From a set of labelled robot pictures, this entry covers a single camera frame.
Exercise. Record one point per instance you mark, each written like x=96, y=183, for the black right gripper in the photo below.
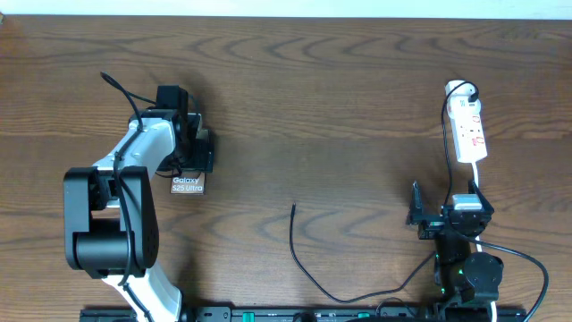
x=431, y=224

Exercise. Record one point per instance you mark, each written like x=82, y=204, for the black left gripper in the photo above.
x=204, y=162

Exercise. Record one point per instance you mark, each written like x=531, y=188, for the Galaxy smartphone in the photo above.
x=189, y=184

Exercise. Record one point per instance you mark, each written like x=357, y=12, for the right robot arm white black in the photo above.
x=469, y=279

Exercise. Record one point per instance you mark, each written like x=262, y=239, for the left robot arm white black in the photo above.
x=110, y=225

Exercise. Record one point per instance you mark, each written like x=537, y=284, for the white power strip, red switches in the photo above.
x=463, y=108

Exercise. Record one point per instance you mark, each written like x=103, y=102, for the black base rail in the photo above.
x=225, y=314

